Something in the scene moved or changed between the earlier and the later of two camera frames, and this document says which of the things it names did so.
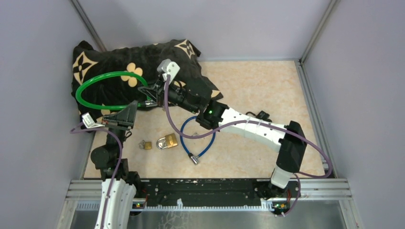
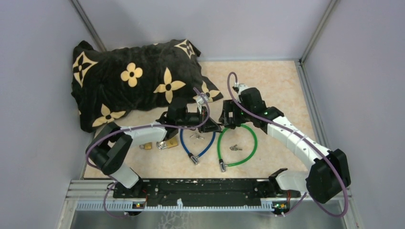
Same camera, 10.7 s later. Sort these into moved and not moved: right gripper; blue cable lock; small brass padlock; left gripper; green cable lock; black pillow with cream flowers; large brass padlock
Moved: green cable lock; right gripper; left gripper
Not moved: blue cable lock; black pillow with cream flowers; small brass padlock; large brass padlock
